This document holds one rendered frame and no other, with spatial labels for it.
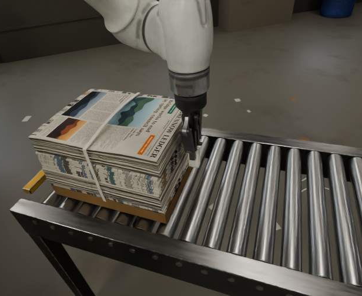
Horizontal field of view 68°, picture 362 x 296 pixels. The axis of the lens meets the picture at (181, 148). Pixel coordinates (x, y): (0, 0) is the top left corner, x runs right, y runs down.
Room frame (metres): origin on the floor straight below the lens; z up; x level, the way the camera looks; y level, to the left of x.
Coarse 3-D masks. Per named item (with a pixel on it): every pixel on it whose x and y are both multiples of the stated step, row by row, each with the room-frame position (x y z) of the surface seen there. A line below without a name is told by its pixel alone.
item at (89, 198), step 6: (54, 186) 0.58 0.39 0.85; (60, 192) 0.57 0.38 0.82; (66, 192) 0.56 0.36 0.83; (72, 192) 0.55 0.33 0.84; (78, 192) 0.54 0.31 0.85; (72, 198) 0.56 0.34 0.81; (78, 198) 0.55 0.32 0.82; (84, 198) 0.54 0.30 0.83; (90, 198) 0.53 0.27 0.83; (96, 204) 0.52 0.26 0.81
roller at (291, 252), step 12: (288, 156) 0.67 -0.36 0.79; (300, 156) 0.67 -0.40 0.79; (288, 168) 0.61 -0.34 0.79; (300, 168) 0.61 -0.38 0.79; (288, 180) 0.56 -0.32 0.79; (300, 180) 0.56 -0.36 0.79; (288, 192) 0.51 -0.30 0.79; (300, 192) 0.51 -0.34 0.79; (288, 204) 0.47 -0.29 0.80; (300, 204) 0.47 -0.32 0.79; (288, 216) 0.43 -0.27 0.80; (300, 216) 0.43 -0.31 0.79; (288, 228) 0.39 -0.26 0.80; (300, 228) 0.39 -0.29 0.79; (288, 240) 0.36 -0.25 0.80; (300, 240) 0.36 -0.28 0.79; (288, 252) 0.33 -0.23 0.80; (300, 252) 0.33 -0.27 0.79; (288, 264) 0.30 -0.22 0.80; (300, 264) 0.30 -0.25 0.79
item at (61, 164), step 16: (80, 96) 0.78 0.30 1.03; (96, 96) 0.77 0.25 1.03; (112, 96) 0.76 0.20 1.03; (64, 112) 0.69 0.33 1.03; (80, 112) 0.68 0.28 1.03; (96, 112) 0.68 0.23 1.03; (48, 128) 0.61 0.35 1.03; (64, 128) 0.60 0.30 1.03; (80, 128) 0.60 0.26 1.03; (48, 144) 0.56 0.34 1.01; (64, 144) 0.54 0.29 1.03; (48, 160) 0.57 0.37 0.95; (64, 160) 0.55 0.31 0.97; (80, 160) 0.53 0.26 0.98; (48, 176) 0.58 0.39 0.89; (64, 176) 0.55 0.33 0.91; (80, 176) 0.53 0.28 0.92; (80, 192) 0.55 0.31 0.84
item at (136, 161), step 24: (168, 96) 0.73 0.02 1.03; (144, 120) 0.61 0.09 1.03; (168, 120) 0.60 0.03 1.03; (120, 144) 0.51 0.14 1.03; (144, 144) 0.50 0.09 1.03; (168, 144) 0.50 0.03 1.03; (120, 168) 0.48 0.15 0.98; (144, 168) 0.45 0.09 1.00; (168, 168) 0.50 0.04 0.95; (120, 192) 0.48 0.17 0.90; (144, 192) 0.45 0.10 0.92; (168, 192) 0.48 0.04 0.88
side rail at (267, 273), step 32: (32, 224) 0.52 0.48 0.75; (64, 224) 0.47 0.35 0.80; (96, 224) 0.46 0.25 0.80; (128, 256) 0.39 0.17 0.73; (160, 256) 0.36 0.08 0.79; (192, 256) 0.34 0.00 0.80; (224, 256) 0.33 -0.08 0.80; (224, 288) 0.29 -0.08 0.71; (256, 288) 0.26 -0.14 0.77; (288, 288) 0.24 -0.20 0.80; (320, 288) 0.24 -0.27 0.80; (352, 288) 0.23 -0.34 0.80
